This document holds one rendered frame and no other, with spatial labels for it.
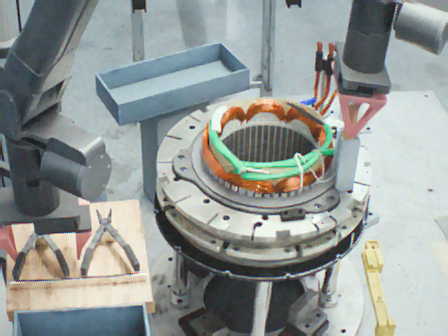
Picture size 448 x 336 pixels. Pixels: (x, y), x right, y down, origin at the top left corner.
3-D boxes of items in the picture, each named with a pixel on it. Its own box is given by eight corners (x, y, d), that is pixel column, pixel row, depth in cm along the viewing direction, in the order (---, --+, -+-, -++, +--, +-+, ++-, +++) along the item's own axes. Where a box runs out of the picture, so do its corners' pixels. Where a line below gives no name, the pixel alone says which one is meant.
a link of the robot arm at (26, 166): (24, 105, 94) (-7, 129, 90) (69, 122, 91) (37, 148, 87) (30, 152, 98) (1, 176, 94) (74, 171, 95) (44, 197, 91)
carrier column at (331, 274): (335, 297, 132) (353, 208, 119) (322, 299, 132) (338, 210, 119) (332, 287, 134) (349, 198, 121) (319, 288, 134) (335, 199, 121)
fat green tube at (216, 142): (246, 180, 105) (247, 168, 104) (217, 182, 105) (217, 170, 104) (231, 114, 117) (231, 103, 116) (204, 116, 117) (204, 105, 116)
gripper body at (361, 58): (377, 59, 104) (387, 11, 100) (389, 98, 95) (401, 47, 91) (332, 52, 104) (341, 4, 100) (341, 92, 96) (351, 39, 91)
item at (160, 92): (219, 162, 166) (221, 40, 149) (244, 193, 158) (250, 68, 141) (105, 198, 158) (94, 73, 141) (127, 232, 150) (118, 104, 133)
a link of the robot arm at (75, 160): (42, 58, 92) (-8, 87, 86) (122, 85, 87) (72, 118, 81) (44, 146, 99) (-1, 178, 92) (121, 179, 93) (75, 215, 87)
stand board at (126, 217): (154, 312, 100) (154, 301, 99) (8, 322, 99) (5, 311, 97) (139, 211, 116) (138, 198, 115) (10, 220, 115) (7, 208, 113)
